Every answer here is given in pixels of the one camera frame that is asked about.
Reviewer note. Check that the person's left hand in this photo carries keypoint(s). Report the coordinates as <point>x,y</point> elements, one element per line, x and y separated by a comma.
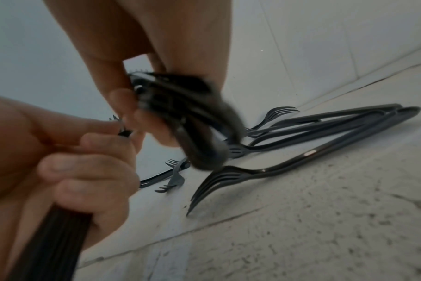
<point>40,153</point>

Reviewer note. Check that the person's right hand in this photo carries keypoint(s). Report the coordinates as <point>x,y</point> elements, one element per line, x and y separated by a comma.
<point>162,30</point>

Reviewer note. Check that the stack of black forks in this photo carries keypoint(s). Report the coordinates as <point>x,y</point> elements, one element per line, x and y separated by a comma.
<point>54,247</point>

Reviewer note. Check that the pile of black plastic forks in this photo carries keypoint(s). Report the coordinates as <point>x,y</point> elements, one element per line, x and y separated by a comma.
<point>335,123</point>

